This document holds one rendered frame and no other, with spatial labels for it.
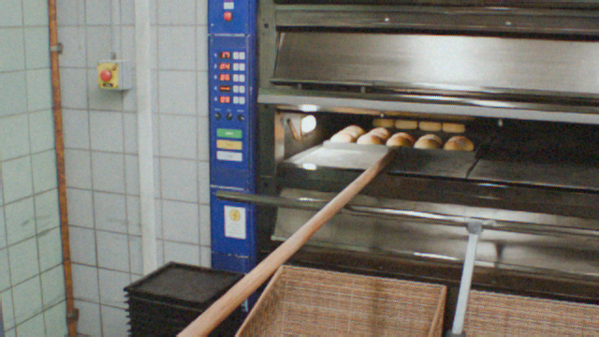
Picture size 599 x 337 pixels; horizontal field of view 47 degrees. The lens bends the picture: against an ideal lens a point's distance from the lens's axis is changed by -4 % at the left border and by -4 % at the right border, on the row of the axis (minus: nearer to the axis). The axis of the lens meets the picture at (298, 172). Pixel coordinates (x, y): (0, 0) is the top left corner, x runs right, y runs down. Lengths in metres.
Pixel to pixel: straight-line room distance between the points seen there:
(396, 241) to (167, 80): 0.95
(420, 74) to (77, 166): 1.34
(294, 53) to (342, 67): 0.17
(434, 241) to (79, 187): 1.35
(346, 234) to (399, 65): 0.56
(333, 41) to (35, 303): 1.48
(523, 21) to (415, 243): 0.75
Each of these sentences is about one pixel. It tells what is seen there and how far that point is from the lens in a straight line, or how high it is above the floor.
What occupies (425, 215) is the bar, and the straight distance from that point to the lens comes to 1.82.
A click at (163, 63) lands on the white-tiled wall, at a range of 2.48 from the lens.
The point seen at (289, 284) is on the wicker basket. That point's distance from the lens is 2.36.
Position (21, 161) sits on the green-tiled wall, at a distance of 2.65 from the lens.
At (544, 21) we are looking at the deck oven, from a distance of 2.10.
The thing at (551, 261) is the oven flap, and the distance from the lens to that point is 2.19.
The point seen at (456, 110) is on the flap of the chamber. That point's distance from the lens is 1.98.
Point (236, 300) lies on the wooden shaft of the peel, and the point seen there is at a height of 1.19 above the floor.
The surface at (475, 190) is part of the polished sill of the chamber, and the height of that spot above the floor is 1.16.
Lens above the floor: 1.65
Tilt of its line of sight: 12 degrees down
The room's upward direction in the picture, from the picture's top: 1 degrees clockwise
